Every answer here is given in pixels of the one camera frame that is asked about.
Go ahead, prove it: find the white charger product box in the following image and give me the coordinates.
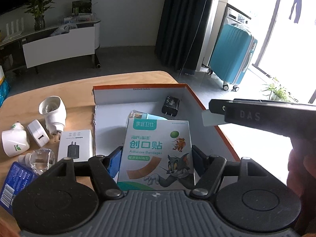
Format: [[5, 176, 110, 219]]
[[57, 130, 93, 162]]

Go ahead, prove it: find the right hand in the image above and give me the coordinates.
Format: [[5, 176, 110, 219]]
[[287, 137, 315, 236]]

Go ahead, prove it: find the dark photo frame box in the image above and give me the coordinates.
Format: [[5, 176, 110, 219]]
[[72, 0, 92, 16]]

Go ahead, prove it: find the orange white cardboard box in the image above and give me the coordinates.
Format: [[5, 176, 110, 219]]
[[92, 83, 241, 191]]

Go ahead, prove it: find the teal toothpick jar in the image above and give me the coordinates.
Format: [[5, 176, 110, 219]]
[[127, 110, 166, 121]]

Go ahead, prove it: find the clear repellent liquid bottle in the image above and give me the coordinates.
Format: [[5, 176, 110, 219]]
[[18, 148, 56, 176]]

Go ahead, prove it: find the black power adapter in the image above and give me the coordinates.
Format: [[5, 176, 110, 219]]
[[161, 96, 180, 117]]

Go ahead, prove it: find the spider plant by window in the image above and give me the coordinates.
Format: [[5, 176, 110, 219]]
[[262, 78, 298, 103]]

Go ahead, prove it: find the blue packaged pack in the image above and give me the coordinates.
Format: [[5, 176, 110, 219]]
[[1, 162, 38, 215]]

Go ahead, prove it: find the washing machine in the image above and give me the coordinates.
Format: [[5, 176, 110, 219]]
[[196, 0, 252, 72]]

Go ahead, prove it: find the blue plastic bag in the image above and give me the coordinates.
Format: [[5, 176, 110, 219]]
[[0, 78, 11, 106]]

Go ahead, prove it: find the white wifi router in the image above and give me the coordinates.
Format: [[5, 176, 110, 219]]
[[2, 17, 25, 42]]

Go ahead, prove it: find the white tv console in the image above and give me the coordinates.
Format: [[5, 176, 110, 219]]
[[1, 19, 101, 69]]

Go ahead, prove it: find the dark curtain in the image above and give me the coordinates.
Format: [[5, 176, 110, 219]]
[[155, 0, 213, 75]]

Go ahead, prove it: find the white usb charger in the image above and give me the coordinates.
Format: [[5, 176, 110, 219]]
[[27, 119, 49, 148]]

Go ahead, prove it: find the adhesive bandage box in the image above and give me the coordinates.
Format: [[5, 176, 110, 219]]
[[117, 118, 195, 191]]

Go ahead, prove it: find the white mosquito repellent heater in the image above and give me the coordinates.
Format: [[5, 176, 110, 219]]
[[1, 121, 30, 157]]

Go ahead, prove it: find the potted plant in vase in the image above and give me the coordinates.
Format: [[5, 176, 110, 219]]
[[25, 0, 55, 31]]

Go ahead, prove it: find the white socket adapter plug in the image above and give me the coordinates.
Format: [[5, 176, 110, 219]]
[[39, 96, 66, 142]]

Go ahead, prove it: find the teal suitcase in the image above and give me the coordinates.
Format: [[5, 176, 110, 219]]
[[207, 24, 258, 91]]

